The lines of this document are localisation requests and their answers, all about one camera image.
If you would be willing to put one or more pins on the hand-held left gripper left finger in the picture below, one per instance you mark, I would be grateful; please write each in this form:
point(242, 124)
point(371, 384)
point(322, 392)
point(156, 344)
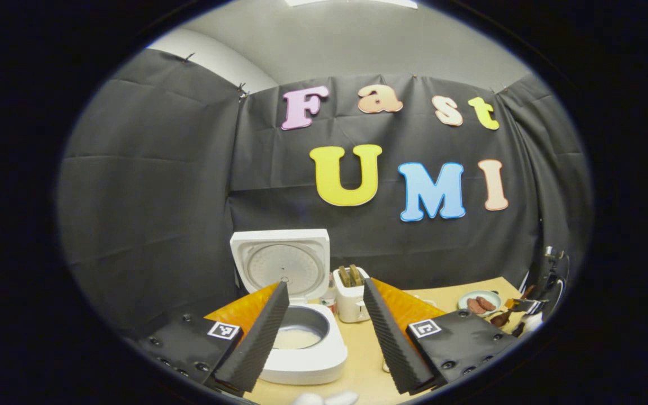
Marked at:
point(256, 343)

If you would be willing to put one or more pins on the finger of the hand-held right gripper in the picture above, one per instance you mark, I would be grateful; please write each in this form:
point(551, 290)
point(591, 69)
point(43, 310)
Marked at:
point(529, 306)

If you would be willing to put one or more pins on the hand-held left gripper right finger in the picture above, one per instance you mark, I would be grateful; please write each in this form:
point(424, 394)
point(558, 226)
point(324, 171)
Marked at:
point(391, 343)

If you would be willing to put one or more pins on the brown wooden spoon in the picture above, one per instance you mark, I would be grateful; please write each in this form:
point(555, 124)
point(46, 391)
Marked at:
point(499, 319)

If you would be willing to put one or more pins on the white rice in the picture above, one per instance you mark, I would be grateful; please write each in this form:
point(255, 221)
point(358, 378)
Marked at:
point(297, 338)

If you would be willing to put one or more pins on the white rice cooker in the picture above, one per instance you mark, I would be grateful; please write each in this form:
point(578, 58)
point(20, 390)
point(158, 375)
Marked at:
point(284, 264)

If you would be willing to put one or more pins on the pale green plate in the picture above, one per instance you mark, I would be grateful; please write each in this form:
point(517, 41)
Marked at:
point(490, 295)

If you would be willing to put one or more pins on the red meat piece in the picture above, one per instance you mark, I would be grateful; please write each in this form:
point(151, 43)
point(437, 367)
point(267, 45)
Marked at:
point(486, 303)
point(475, 306)

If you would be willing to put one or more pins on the white toaster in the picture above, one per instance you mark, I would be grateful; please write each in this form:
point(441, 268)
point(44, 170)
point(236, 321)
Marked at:
point(351, 304)

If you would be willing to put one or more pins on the clear plastic water bottle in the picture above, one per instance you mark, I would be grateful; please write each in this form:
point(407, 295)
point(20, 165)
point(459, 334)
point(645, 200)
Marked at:
point(331, 301)

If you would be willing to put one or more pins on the brown bread slice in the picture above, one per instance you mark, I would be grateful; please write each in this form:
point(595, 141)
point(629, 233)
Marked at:
point(345, 277)
point(356, 275)

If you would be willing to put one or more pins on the black backdrop cloth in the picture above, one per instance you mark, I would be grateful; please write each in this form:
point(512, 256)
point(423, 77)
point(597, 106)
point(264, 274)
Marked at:
point(149, 214)

